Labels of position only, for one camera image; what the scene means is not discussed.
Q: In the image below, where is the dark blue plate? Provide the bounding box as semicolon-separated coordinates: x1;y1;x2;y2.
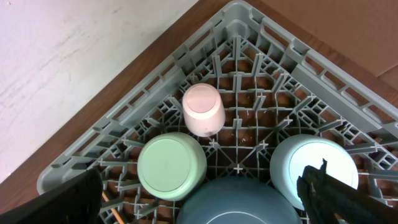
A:
176;177;302;224

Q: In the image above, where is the wooden chopstick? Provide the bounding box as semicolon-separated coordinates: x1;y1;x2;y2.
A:
102;192;125;224

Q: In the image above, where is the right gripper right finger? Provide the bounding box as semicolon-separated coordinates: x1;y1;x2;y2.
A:
297;160;397;223

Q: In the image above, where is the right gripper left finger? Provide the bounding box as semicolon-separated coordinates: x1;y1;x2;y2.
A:
1;169;103;224

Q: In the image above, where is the light blue bowl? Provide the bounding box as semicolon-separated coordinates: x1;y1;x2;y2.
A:
270;134;359;210

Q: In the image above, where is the pink cup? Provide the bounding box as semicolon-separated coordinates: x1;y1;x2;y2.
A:
182;83;226;137

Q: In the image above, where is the mint green bowl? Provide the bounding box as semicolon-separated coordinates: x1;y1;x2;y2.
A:
137;132;207;201

